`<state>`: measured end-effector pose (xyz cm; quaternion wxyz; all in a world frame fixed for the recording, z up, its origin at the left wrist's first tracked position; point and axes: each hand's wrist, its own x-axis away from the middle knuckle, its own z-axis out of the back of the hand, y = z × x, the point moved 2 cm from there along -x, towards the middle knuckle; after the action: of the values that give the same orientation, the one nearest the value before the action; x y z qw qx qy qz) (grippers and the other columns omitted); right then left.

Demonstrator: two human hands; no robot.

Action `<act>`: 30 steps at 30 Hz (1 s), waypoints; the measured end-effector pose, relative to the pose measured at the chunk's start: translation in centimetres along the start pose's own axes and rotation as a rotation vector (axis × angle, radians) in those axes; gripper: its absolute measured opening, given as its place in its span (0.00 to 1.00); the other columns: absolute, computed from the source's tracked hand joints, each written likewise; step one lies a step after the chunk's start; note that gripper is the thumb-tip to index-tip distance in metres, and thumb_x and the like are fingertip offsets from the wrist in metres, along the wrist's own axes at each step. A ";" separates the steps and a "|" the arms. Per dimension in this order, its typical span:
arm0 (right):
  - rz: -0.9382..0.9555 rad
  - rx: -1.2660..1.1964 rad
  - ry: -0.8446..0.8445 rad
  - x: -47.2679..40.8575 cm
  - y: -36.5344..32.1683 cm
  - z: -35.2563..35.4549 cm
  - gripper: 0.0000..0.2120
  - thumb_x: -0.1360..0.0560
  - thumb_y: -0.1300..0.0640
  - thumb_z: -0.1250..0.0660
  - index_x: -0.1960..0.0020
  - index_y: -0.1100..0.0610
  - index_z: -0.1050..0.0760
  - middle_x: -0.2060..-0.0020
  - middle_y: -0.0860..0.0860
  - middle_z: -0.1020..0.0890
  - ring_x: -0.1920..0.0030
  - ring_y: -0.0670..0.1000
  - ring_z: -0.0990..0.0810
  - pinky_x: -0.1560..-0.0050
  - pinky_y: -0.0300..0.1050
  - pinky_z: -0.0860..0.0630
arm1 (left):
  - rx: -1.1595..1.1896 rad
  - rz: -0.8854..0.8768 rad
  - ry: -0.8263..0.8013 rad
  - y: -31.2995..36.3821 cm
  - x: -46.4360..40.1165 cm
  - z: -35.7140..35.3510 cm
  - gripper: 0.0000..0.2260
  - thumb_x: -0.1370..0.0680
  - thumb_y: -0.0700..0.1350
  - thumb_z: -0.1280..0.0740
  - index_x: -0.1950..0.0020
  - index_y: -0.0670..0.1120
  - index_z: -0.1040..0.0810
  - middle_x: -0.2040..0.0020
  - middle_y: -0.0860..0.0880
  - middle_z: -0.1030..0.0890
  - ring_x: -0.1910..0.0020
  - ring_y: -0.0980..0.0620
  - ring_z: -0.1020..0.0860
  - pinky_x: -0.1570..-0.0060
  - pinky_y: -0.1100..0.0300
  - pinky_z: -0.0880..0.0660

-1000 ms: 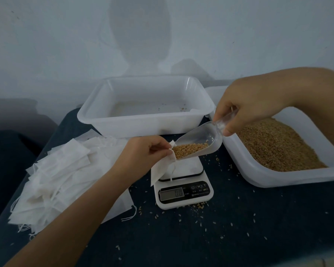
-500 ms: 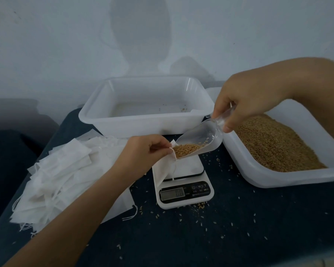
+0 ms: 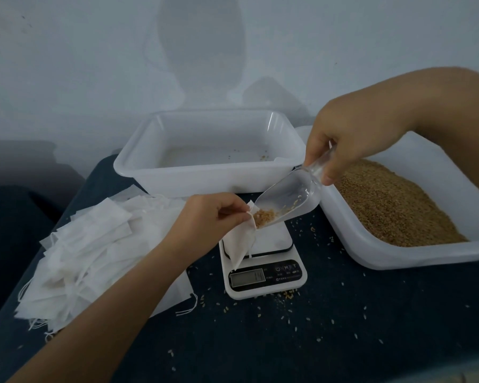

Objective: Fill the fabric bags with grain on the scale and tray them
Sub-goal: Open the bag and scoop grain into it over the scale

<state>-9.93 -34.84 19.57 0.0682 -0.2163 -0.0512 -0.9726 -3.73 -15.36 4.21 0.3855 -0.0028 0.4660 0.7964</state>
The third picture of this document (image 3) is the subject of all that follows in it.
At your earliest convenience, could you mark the person's left hand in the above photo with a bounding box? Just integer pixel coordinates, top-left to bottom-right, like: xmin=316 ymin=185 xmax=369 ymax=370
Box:
xmin=160 ymin=192 xmax=253 ymax=269

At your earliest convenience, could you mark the person's right hand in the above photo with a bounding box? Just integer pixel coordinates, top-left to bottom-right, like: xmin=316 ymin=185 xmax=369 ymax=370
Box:
xmin=304 ymin=90 xmax=421 ymax=187

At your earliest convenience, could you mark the white mesh bag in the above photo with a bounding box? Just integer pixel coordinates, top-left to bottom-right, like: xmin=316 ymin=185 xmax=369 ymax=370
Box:
xmin=222 ymin=200 xmax=261 ymax=272

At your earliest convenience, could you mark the white plastic tub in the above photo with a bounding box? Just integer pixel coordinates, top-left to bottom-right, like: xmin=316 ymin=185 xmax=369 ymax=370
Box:
xmin=113 ymin=109 xmax=308 ymax=198

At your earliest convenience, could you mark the brown grain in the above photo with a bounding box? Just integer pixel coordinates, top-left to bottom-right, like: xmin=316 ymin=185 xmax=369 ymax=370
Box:
xmin=254 ymin=159 xmax=469 ymax=248

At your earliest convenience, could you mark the clear plastic scoop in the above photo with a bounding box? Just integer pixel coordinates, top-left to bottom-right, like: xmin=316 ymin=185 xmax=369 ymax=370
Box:
xmin=251 ymin=147 xmax=337 ymax=229

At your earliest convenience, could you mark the pile of white bags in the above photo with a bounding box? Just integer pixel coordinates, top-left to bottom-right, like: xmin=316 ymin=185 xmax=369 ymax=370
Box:
xmin=14 ymin=186 xmax=199 ymax=337

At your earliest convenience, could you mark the white tray of grain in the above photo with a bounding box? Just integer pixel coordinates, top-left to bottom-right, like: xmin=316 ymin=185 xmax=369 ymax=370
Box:
xmin=295 ymin=126 xmax=479 ymax=270

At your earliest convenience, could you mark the person's right forearm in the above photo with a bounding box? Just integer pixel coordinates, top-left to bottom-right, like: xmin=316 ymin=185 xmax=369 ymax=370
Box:
xmin=399 ymin=68 xmax=479 ymax=206

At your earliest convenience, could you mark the person's left forearm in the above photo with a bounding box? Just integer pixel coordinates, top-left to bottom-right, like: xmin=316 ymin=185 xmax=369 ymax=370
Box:
xmin=8 ymin=249 xmax=194 ymax=383

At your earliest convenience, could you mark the white digital kitchen scale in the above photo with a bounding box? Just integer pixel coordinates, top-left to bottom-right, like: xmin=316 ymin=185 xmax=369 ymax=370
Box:
xmin=219 ymin=221 xmax=309 ymax=301

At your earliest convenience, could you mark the dark blue tablecloth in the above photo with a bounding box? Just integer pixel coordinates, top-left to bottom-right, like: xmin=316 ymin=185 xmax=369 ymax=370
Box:
xmin=0 ymin=186 xmax=67 ymax=334
xmin=0 ymin=151 xmax=479 ymax=383

